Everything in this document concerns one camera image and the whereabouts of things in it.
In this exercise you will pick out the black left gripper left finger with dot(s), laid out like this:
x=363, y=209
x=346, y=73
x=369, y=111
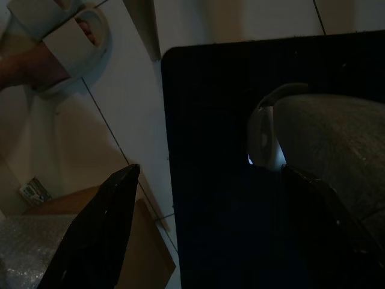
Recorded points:
x=99, y=241

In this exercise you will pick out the person's bare foot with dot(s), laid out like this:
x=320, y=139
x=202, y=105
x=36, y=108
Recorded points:
x=27, y=66

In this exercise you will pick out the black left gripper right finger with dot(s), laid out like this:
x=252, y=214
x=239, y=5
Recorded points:
x=331, y=241

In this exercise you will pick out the black rug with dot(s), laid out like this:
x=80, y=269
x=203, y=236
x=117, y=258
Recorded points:
x=210, y=120

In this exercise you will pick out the large brown cardboard box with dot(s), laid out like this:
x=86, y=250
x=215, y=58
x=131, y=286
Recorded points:
x=144, y=241

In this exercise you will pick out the clear plastic wrap heap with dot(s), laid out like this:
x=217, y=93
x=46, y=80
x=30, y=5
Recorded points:
x=27, y=250

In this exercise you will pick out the small white device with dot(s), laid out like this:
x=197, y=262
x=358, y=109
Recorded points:
x=34, y=192

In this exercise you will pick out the white slide sandal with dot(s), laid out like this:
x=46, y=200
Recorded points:
x=66, y=51

